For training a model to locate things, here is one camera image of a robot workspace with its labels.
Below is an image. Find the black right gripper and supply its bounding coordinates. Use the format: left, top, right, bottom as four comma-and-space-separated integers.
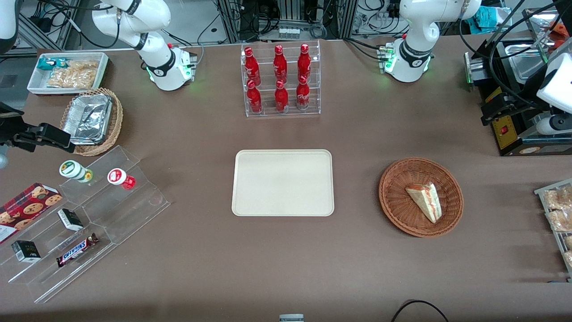
0, 103, 76, 153

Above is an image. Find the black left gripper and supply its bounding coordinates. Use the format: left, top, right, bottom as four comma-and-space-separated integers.
480, 95, 542, 127

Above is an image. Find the triangular sandwich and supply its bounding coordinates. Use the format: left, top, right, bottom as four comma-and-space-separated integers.
405, 182, 443, 224

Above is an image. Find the light wicker basket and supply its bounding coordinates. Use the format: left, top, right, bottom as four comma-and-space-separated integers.
60, 87, 124, 157

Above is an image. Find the tray of wrapped bread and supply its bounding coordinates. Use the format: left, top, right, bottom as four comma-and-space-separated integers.
534, 178, 572, 283

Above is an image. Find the round brown wicker basket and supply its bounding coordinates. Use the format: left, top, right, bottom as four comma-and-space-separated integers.
378, 157, 464, 238

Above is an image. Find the beige plastic tray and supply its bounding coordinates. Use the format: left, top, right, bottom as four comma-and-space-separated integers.
231, 149, 335, 217

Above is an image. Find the black appliance yellow label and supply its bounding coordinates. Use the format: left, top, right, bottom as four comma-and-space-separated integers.
464, 38, 572, 157

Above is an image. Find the green lid yogurt cup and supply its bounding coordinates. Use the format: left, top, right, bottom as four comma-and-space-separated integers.
59, 160, 94, 183

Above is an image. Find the stack of foil trays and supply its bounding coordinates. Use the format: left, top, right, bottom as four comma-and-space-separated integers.
62, 93, 114, 146

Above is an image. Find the white rectangular snack bin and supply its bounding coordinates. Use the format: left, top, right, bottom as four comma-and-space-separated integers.
27, 52, 109, 96

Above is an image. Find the stainless steel pan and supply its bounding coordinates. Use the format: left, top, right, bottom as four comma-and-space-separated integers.
504, 39, 551, 85

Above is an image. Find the clear bag of crackers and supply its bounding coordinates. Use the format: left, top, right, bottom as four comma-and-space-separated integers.
46, 60, 99, 89

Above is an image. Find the red plaid cookie box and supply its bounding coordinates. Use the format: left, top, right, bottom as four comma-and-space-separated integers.
0, 182, 63, 245

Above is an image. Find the teal snack packet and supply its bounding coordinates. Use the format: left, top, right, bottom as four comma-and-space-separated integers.
37, 57, 72, 71

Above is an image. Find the red lid yogurt cup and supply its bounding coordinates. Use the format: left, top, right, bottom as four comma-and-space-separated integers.
107, 168, 136, 191

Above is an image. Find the black carton white text side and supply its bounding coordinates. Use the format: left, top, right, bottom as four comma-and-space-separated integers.
57, 208, 84, 232

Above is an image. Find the teal plastic bag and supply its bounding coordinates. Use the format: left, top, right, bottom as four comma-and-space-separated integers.
473, 6, 515, 35

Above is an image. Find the bagged pastry snack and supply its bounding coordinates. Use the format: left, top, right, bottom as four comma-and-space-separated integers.
547, 209, 572, 233
543, 186, 572, 212

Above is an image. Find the clear acrylic tiered display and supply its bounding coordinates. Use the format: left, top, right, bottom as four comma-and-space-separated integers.
0, 145, 172, 304

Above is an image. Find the black Face print carton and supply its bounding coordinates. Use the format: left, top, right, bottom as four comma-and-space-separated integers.
11, 240, 42, 263

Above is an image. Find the Snickers chocolate bar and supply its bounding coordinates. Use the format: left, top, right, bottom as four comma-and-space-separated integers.
55, 233, 100, 268

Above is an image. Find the clear acrylic bottle rack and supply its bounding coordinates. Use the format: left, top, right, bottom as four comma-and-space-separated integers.
240, 40, 322, 118

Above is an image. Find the red cola bottle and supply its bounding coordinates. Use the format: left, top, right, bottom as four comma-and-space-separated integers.
296, 75, 311, 110
274, 80, 290, 113
298, 43, 311, 82
244, 47, 261, 86
273, 44, 288, 84
246, 80, 263, 114

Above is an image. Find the aluminium frame post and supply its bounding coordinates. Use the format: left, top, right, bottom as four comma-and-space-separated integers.
216, 0, 243, 44
337, 0, 359, 40

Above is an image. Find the black cable on table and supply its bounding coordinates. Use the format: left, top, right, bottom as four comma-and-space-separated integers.
195, 13, 225, 72

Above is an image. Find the black cable loop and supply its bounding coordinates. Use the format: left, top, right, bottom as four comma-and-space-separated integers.
391, 299, 450, 322

